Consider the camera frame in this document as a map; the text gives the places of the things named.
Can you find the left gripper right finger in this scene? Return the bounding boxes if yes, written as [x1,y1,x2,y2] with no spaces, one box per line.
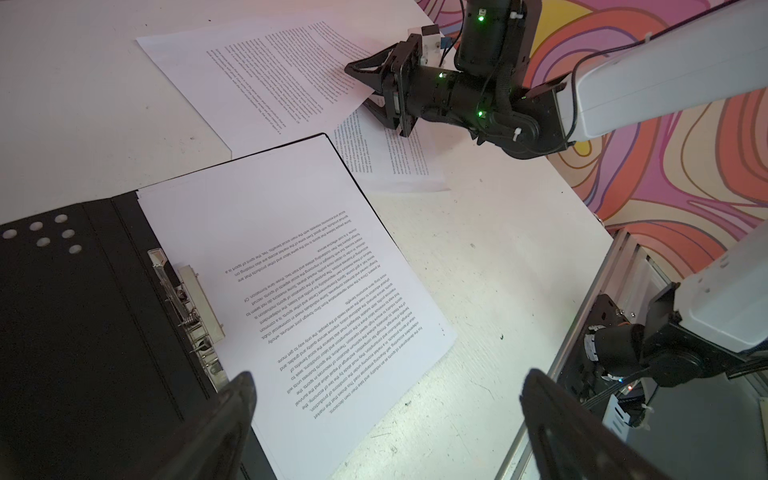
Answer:
[520,369,666,480]

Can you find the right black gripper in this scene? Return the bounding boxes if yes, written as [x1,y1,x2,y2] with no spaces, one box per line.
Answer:
[344,34,540,159]

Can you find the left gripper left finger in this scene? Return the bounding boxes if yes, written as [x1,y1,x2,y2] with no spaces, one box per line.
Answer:
[121,371,257,479]

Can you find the printed paper sheet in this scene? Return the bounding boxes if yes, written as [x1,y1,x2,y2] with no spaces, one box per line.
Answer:
[137,134,457,479]
[137,13,447,193]

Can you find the orange and black folder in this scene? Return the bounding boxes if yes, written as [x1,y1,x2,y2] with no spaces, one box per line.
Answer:
[0,133,397,480]

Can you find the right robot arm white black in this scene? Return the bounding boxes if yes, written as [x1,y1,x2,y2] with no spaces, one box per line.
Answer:
[345,1,767,388]

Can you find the metal folder clip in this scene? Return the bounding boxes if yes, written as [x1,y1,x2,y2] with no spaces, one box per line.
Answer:
[147,248,229,391]

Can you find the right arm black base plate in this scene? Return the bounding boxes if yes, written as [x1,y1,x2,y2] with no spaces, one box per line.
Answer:
[557,293,648,438]

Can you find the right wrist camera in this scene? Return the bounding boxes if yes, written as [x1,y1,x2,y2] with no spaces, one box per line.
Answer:
[408,24,452,67]

